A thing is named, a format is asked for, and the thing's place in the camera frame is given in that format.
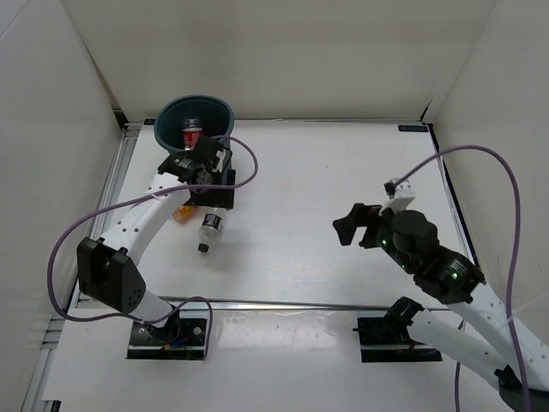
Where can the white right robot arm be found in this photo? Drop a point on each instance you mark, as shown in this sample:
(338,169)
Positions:
(512,359)

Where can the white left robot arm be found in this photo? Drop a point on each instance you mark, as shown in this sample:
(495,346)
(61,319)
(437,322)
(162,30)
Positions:
(108,266)

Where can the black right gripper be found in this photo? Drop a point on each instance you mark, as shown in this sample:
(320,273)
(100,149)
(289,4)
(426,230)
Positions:
(358,217)

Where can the red label clear bottle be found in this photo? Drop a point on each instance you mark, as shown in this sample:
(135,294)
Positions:
(192,130)

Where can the aluminium table rail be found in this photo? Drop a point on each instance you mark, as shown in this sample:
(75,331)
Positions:
(83,302)

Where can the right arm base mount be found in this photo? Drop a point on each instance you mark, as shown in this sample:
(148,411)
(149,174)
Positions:
(384,338)

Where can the dark teal bin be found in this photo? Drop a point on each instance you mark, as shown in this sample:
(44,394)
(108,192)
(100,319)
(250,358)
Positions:
(215,117)

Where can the black label clear bottle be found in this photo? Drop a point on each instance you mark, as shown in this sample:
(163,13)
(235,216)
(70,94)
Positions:
(211,228)

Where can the orange juice bottle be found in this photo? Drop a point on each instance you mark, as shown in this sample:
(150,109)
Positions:
(184,213)

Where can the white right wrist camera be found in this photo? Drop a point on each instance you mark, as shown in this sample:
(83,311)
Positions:
(400,194)

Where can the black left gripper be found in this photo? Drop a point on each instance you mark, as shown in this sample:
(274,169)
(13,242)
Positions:
(220,198)

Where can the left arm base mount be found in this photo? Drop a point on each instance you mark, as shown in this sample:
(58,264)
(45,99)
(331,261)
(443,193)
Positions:
(181,339)

